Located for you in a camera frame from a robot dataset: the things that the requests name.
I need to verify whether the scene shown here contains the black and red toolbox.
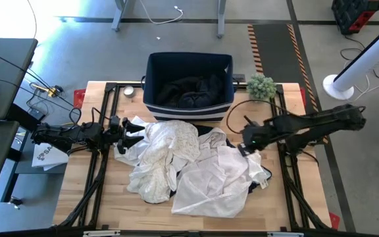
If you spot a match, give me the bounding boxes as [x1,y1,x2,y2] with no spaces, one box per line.
[331,0,379,36]

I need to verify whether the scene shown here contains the green succulent plant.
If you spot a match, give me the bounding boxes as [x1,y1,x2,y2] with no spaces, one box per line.
[245,72,278,101]

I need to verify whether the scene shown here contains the white charging cable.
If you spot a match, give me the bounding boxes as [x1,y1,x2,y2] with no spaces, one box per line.
[138,0,184,26]

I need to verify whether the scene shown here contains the yellow and black connector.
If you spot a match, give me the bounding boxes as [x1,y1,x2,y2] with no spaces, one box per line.
[31,82,64,99]

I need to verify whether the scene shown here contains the navy white-striped fabric basket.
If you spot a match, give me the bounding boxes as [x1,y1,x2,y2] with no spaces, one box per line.
[140,51,236,122]

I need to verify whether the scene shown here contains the black floor cable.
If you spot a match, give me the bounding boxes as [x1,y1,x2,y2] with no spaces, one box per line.
[340,34,379,80]

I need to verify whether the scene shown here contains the small metal desk foot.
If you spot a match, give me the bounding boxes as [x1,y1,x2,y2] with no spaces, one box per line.
[7,196,24,210]

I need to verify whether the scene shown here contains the white clothes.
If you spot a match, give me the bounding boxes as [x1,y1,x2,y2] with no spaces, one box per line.
[145,123,273,204]

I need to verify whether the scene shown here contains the plain white garment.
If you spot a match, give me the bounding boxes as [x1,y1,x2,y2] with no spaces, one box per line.
[113,115,151,167]

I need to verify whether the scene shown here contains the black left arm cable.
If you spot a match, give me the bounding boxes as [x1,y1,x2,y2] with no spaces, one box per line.
[68,107,112,128]

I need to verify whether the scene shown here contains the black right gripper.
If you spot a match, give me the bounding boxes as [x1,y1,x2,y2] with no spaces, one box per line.
[238,115,271,157]

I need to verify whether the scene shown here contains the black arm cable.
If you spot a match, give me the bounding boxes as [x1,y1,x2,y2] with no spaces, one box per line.
[68,107,112,128]
[225,99,291,134]

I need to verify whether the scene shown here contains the white lace garment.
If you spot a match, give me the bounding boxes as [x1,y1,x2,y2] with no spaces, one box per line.
[126,119,201,204]

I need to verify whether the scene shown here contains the black desk cable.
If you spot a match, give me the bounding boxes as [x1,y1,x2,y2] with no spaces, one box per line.
[0,47,82,126]

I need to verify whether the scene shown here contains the dark hazard-striped floor mat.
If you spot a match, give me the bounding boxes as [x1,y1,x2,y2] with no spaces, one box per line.
[247,23,330,145]

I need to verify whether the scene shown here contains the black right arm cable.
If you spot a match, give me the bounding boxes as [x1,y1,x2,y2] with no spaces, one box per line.
[225,99,291,134]

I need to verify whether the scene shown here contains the small round metal tin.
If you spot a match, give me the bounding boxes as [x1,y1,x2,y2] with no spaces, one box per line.
[122,85,136,98]

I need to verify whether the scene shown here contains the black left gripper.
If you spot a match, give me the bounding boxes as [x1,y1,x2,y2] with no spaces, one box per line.
[102,115,146,155]

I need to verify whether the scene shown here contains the white fan cable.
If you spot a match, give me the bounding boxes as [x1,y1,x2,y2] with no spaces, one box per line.
[346,72,379,103]

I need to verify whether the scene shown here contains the white tower fan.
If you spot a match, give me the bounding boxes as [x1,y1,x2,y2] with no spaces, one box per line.
[322,22,379,101]

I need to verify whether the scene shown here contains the grey desk leg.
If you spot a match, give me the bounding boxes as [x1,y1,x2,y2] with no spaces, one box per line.
[216,0,228,39]
[111,0,128,32]

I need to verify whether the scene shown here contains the black garment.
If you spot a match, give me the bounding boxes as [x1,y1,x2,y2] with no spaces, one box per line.
[155,74,225,109]

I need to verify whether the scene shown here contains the black table edge rail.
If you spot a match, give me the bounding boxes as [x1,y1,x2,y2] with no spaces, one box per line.
[0,226,379,237]

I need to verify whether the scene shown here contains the black aluminium frame struts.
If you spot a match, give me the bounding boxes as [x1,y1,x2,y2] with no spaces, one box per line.
[56,81,144,230]
[268,84,332,230]

